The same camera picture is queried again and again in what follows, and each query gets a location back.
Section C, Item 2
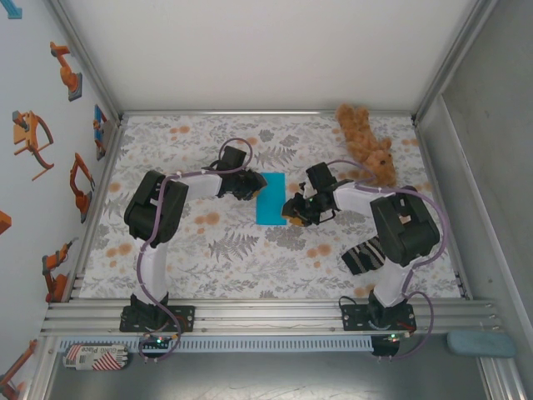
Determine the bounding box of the turquoise cloth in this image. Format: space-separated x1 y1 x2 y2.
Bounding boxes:
255 172 288 227

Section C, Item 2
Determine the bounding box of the black white striped sock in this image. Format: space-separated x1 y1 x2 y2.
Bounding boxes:
341 237 383 276

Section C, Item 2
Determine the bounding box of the floral patterned table mat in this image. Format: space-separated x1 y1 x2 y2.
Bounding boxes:
78 114 470 300

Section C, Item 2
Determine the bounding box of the brown teddy bear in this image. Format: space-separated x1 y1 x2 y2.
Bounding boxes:
335 102 397 188

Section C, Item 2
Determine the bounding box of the blue-grey oval pad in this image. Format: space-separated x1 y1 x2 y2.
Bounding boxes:
447 330 517 358

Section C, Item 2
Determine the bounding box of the red white patterned packet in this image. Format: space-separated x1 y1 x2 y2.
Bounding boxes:
62 343 130 372

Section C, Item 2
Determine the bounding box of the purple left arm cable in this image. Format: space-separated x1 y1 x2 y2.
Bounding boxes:
138 137 256 363

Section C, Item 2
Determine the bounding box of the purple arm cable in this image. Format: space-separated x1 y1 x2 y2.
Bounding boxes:
326 159 451 363
138 137 256 363

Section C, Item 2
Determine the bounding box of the aluminium frame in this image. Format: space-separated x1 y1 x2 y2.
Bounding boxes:
39 0 517 400

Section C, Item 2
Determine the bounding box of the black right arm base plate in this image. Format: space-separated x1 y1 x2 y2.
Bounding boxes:
341 303 416 333

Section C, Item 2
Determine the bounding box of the white slotted cable duct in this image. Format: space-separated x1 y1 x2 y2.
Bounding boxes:
57 336 374 352

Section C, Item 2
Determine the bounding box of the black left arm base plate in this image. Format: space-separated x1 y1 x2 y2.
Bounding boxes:
119 305 197 333

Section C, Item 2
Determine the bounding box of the blue orange wall sticker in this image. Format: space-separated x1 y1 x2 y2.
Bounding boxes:
93 103 110 162

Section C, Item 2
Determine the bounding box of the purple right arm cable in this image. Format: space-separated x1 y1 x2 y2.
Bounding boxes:
326 159 451 363

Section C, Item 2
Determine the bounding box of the orange grey gripper wall sticker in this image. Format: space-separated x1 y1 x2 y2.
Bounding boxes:
11 110 56 182

